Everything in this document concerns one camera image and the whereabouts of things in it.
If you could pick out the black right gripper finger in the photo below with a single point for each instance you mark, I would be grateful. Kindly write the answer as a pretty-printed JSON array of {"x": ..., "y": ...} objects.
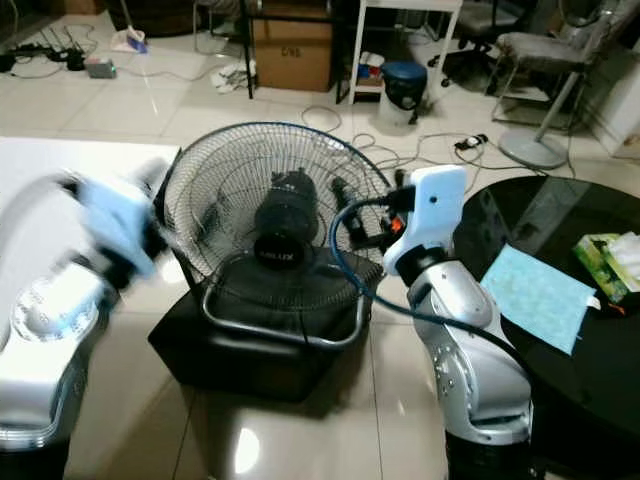
[
  {"x": 348, "y": 200},
  {"x": 400, "y": 180}
]

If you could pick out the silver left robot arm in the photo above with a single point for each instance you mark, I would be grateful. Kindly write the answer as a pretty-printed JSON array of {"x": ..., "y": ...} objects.
[{"x": 40, "y": 360}]

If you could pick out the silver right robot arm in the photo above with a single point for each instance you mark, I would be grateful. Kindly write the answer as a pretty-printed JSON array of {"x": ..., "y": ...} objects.
[{"x": 480, "y": 370}]

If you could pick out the black power strip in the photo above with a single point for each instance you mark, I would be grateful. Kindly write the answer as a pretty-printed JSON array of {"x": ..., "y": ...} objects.
[{"x": 472, "y": 142}]

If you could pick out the white bin with blue lid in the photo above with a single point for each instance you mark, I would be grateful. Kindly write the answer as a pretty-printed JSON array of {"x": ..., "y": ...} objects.
[{"x": 403, "y": 92}]

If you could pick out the white metal shelf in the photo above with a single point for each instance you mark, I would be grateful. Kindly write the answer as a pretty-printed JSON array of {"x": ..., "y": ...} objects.
[{"x": 357, "y": 50}]

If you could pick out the grey round fan stand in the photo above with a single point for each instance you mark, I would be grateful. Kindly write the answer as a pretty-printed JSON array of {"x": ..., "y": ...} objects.
[{"x": 535, "y": 150}]

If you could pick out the black round table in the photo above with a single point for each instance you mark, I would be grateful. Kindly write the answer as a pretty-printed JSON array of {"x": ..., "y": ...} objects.
[{"x": 540, "y": 215}]

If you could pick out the brown cardboard box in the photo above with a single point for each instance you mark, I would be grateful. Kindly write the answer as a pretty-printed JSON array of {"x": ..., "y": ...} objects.
[{"x": 292, "y": 55}]

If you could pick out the light blue cloth mat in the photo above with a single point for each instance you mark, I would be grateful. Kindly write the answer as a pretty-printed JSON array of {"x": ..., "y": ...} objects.
[{"x": 540, "y": 295}]

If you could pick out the white slippers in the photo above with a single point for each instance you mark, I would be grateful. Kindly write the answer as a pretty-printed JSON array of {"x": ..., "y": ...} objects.
[{"x": 230, "y": 78}]

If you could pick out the grey office chair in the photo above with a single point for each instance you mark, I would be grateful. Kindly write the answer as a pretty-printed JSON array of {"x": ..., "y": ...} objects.
[{"x": 545, "y": 45}]

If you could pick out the green tissue box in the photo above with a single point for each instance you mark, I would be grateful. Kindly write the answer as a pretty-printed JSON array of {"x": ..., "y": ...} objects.
[{"x": 605, "y": 262}]

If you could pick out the white blue dustpan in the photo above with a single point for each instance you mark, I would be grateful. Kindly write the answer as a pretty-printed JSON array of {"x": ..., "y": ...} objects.
[{"x": 130, "y": 41}]

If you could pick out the grey power strip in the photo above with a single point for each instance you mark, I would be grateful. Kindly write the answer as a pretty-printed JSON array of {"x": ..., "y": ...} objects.
[{"x": 101, "y": 68}]

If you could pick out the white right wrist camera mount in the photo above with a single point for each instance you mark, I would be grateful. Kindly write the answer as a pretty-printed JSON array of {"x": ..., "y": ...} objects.
[{"x": 432, "y": 210}]

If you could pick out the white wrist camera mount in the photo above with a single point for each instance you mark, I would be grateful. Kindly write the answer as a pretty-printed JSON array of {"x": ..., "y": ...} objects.
[
  {"x": 115, "y": 225},
  {"x": 432, "y": 210}
]

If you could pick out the black stool with chrome rail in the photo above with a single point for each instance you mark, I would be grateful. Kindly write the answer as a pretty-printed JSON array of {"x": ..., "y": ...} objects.
[{"x": 260, "y": 340}]

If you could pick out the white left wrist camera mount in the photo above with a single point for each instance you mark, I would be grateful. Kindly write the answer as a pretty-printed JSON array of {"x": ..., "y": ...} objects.
[{"x": 115, "y": 225}]

